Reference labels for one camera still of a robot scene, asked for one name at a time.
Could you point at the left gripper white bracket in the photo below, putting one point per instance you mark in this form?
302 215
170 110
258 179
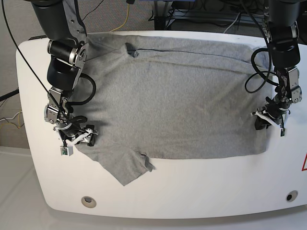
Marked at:
273 113

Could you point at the red triangle sticker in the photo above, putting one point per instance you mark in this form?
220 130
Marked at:
304 167

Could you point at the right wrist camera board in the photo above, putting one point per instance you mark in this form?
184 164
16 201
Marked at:
66 151

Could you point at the right table grommet hole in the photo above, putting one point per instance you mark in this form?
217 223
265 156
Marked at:
292 196

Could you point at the black bar behind table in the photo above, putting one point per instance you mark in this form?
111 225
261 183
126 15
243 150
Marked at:
37 37

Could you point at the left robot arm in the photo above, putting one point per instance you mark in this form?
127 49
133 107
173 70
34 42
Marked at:
277 63

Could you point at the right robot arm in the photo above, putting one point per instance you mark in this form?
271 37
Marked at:
68 46

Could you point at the grey T-shirt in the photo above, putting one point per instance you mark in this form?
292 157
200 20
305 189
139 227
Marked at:
169 98

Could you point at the table grommet hole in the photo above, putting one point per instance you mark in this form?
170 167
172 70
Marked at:
292 196
88 202

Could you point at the black table leg stand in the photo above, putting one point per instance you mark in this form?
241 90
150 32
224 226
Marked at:
160 10

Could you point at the left table grommet hole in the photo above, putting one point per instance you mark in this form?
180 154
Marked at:
88 202

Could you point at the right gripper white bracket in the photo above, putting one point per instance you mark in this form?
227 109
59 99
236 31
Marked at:
71 136

